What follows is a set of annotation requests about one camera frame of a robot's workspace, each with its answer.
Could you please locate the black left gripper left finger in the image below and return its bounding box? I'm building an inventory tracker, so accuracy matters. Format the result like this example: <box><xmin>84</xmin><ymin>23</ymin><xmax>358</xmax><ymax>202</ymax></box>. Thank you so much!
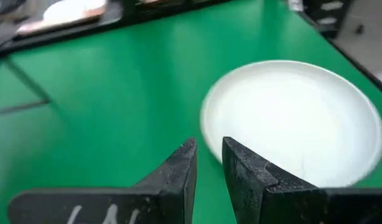
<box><xmin>7</xmin><ymin>138</ymin><xmax>198</xmax><ymax>224</ymax></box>

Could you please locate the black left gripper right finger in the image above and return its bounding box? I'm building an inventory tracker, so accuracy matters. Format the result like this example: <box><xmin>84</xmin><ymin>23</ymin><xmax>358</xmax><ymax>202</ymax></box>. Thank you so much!
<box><xmin>221</xmin><ymin>136</ymin><xmax>382</xmax><ymax>224</ymax></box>

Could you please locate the white round plate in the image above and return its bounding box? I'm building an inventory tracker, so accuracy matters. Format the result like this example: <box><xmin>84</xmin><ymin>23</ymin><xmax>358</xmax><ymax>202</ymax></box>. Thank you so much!
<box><xmin>199</xmin><ymin>59</ymin><xmax>382</xmax><ymax>189</ymax></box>

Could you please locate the green table mat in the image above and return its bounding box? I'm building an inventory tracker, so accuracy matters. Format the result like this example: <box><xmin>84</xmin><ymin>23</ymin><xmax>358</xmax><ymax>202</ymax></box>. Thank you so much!
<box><xmin>0</xmin><ymin>0</ymin><xmax>382</xmax><ymax>224</ymax></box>

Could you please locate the white paper sheet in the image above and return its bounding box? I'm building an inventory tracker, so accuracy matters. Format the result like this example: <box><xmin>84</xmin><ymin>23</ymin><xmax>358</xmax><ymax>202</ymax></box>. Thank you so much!
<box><xmin>43</xmin><ymin>0</ymin><xmax>107</xmax><ymax>23</ymax></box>

